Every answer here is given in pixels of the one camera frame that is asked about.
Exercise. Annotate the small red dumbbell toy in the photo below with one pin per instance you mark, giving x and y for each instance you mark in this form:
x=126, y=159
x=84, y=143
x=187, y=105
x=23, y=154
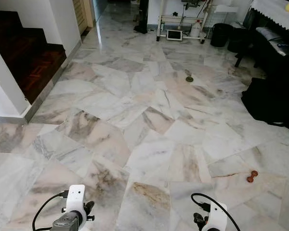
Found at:
x=252, y=176

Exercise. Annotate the large black bag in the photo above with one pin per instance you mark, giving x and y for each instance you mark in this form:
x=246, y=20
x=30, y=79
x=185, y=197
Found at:
x=269, y=103

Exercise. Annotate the round metal floor drain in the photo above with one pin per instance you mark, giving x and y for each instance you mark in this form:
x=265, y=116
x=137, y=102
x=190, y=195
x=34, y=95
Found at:
x=189, y=79

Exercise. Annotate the dark wooden staircase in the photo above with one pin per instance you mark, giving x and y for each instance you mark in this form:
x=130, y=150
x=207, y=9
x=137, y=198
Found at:
x=24, y=57

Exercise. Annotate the black round waste bin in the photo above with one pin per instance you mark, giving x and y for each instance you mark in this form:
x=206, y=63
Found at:
x=221, y=34
x=238, y=41

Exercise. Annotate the white framed tablet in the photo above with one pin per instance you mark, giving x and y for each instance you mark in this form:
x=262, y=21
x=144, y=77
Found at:
x=174, y=35

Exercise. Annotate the black bench with grey cushion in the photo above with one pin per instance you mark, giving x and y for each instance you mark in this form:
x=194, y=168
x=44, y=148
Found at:
x=274, y=45

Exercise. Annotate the white plastic bottle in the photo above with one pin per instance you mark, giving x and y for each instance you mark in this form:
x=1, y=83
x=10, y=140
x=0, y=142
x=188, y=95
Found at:
x=196, y=30

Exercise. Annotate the wooden door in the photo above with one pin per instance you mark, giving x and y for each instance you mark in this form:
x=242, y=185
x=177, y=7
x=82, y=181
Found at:
x=82, y=12

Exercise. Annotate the black upright appliance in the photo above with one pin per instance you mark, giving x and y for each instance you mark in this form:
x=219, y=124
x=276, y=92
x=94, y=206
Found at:
x=142, y=17

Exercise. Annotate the white metal rack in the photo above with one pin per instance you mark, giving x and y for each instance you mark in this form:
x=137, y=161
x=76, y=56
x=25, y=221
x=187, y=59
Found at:
x=183, y=19

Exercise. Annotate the table with white tablecloth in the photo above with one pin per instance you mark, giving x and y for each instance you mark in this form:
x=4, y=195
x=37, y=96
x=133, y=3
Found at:
x=277, y=12

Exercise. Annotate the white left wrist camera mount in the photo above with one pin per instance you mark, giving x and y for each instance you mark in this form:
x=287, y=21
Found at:
x=76, y=197

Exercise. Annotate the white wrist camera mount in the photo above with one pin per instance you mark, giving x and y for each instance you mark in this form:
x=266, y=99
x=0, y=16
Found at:
x=76, y=197
x=216, y=215

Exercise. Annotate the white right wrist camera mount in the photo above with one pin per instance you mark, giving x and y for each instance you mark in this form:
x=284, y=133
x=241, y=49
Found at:
x=216, y=215

